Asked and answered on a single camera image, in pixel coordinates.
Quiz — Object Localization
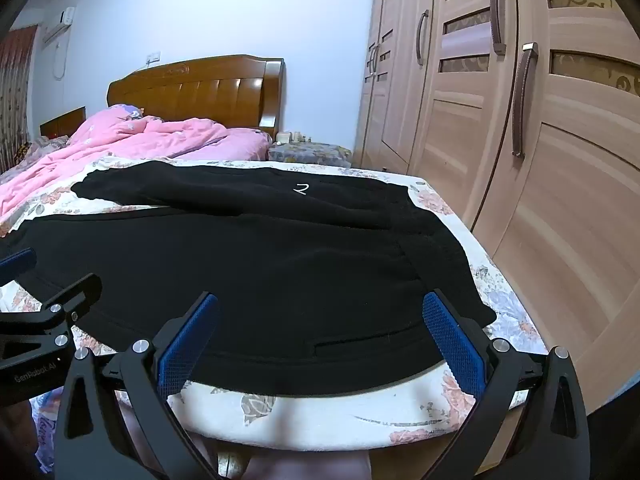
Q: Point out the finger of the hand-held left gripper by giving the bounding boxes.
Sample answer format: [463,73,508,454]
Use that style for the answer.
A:
[0,248,37,283]
[0,273,103,333]

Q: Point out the brown wooden headboard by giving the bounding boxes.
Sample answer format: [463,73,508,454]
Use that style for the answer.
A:
[106,55,287,142]

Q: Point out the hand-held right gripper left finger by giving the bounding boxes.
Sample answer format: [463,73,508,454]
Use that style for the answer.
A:
[52,290,221,480]

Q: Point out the dark red patterned curtain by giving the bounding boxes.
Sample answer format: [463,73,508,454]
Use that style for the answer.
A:
[0,25,40,173]

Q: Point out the purple printed cloth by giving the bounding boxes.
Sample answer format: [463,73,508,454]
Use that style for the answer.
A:
[29,394,64,467]

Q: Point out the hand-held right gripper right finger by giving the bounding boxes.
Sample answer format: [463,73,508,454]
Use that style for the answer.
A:
[422,287,593,480]

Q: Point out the light wooden wardrobe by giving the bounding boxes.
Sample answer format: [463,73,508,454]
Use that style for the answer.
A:
[352,0,640,418]

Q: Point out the nightstand with floral cover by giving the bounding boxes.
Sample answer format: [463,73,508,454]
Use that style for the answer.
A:
[267,141,354,166]

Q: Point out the floral patterned blanket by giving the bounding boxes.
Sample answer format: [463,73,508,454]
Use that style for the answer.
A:
[14,135,72,163]

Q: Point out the white air conditioner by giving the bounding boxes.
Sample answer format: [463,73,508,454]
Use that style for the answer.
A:
[42,6,77,44]

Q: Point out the pink quilt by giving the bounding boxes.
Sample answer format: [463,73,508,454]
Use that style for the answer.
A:
[0,103,273,233]

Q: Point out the purple floral pillow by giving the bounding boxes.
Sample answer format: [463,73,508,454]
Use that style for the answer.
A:
[107,104,147,122]

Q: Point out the dark red wooden cabinet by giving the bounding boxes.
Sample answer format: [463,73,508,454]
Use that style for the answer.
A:
[40,106,87,139]

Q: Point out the floral bed sheet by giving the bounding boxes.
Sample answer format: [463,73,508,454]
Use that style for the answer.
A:
[0,157,551,456]

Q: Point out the black pants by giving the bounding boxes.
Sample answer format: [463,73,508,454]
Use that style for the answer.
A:
[0,162,498,396]

